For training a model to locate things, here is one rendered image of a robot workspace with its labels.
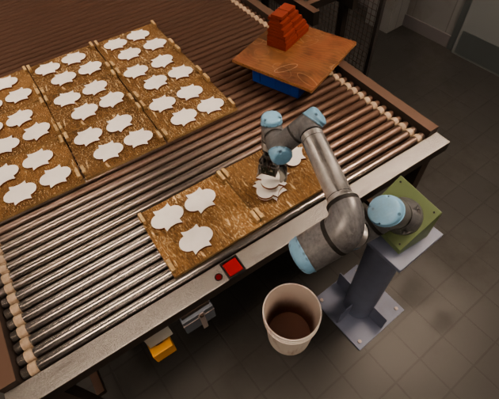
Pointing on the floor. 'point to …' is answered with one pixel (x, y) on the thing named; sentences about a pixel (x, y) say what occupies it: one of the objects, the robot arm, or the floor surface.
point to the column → (370, 290)
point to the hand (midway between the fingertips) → (272, 176)
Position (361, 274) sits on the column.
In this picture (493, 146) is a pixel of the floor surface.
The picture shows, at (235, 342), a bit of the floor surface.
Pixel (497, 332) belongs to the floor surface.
